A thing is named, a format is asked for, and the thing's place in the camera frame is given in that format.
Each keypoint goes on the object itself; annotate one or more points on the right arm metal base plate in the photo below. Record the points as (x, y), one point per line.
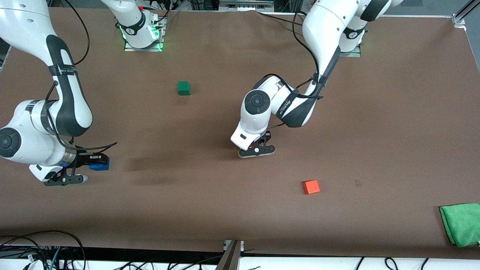
(144, 49)

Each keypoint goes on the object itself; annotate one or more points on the green cube block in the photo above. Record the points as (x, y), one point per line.
(183, 88)

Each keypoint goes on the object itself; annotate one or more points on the aluminium profile bracket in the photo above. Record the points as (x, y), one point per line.
(231, 255)

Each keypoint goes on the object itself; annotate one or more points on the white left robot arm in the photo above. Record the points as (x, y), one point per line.
(255, 120)

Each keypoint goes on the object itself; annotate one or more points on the blue cube block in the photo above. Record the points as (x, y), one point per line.
(101, 168)

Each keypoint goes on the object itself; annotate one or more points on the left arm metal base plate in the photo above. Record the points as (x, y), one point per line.
(356, 54)

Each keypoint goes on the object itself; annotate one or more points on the aluminium frame corner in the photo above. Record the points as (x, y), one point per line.
(459, 18)

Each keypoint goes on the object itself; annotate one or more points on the grey power strip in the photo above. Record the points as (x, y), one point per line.
(245, 4)

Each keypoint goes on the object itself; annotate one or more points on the orange cube block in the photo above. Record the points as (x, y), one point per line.
(311, 186)

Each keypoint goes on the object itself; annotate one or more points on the green folded cloth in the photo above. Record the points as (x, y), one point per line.
(463, 225)

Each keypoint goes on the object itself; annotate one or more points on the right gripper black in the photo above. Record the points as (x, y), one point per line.
(84, 160)

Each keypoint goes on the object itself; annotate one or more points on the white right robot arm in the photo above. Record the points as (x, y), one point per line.
(26, 33)

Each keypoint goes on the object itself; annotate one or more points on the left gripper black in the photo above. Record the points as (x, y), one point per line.
(264, 139)

